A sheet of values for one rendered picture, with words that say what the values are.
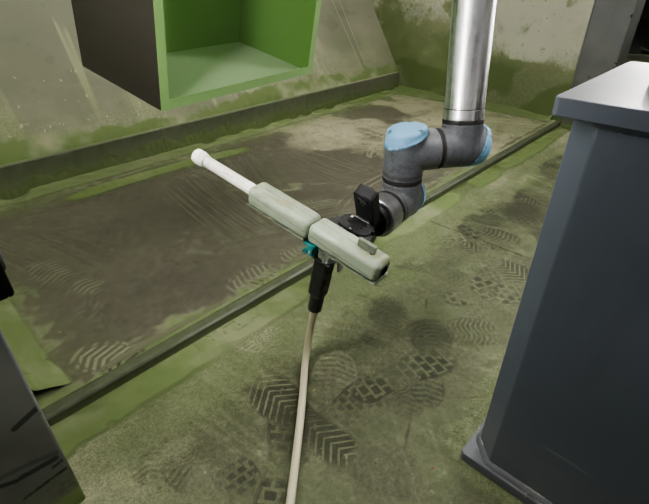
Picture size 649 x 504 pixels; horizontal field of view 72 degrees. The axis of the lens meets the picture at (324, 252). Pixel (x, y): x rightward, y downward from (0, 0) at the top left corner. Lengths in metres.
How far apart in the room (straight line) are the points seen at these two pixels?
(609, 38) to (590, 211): 2.26
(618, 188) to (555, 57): 2.34
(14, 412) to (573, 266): 0.75
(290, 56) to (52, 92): 0.95
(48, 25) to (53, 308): 1.28
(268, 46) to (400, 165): 0.90
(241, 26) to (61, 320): 1.17
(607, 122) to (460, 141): 0.53
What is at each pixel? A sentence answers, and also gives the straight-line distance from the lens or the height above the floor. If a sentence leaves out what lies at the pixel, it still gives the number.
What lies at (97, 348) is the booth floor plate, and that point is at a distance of 1.14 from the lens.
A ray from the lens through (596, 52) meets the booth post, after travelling 2.84.
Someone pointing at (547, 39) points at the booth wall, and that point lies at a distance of 2.90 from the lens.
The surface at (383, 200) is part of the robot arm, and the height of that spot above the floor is 0.34.
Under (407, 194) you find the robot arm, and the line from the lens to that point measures 1.03.
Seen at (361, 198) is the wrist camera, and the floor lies 0.39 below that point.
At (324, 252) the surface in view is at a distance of 0.81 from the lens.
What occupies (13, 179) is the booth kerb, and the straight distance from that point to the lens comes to 2.00.
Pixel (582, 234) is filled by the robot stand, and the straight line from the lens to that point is 0.61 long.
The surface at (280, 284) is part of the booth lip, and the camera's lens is 1.22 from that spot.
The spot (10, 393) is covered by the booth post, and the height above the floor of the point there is 0.28.
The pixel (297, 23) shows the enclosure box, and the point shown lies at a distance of 1.65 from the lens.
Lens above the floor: 0.75
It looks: 32 degrees down
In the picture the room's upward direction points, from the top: straight up
